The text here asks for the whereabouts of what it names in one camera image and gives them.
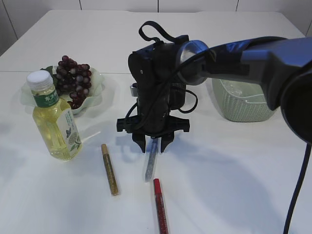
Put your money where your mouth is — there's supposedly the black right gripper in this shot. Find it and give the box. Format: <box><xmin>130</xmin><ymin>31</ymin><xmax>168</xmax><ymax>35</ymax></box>
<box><xmin>117</xmin><ymin>43</ymin><xmax>190</xmax><ymax>153</ymax></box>

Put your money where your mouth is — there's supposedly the silver glitter pen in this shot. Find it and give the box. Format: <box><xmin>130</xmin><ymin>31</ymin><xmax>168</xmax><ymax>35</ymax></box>
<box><xmin>144</xmin><ymin>138</ymin><xmax>158</xmax><ymax>183</ymax></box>

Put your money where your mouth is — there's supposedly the red glitter pen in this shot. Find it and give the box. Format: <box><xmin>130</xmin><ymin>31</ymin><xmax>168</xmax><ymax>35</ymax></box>
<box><xmin>153</xmin><ymin>178</ymin><xmax>169</xmax><ymax>234</ymax></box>

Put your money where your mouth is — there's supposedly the clear plastic sheet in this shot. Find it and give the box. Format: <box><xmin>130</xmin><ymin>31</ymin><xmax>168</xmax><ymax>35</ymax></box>
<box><xmin>222</xmin><ymin>80</ymin><xmax>244</xmax><ymax>97</ymax></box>

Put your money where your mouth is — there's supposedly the yellow tea bottle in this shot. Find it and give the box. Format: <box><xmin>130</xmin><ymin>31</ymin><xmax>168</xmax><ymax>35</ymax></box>
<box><xmin>26</xmin><ymin>70</ymin><xmax>82</xmax><ymax>161</ymax></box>

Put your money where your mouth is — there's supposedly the purple grape bunch with leaves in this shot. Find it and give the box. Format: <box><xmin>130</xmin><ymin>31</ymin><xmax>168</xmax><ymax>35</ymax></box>
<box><xmin>52</xmin><ymin>55</ymin><xmax>92</xmax><ymax>110</ymax></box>

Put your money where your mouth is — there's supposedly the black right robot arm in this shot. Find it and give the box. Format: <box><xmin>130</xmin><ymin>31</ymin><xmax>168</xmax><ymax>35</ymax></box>
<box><xmin>117</xmin><ymin>36</ymin><xmax>312</xmax><ymax>150</ymax></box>

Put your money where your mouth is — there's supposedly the gold glitter pen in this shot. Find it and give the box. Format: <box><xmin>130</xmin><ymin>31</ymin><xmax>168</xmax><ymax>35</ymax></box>
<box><xmin>101</xmin><ymin>144</ymin><xmax>119</xmax><ymax>196</ymax></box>

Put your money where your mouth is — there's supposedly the black mesh pen cup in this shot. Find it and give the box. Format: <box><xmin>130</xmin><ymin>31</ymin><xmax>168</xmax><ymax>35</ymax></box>
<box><xmin>169</xmin><ymin>83</ymin><xmax>186</xmax><ymax>110</ymax></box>

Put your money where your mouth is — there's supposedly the pale green wavy plate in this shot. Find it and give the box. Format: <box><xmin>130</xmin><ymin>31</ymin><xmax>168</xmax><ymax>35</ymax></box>
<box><xmin>20</xmin><ymin>67</ymin><xmax>104</xmax><ymax>115</ymax></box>

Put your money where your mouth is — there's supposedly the green plastic basket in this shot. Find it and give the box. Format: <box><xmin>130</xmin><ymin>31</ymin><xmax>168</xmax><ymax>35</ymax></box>
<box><xmin>212</xmin><ymin>78</ymin><xmax>275</xmax><ymax>122</ymax></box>

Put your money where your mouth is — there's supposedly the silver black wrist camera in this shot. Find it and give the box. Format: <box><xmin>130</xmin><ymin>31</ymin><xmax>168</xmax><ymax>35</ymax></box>
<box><xmin>130</xmin><ymin>83</ymin><xmax>137</xmax><ymax>97</ymax></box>

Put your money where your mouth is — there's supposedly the grey cable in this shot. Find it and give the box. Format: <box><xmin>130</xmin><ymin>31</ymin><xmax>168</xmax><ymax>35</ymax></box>
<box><xmin>124</xmin><ymin>21</ymin><xmax>312</xmax><ymax>234</ymax></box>

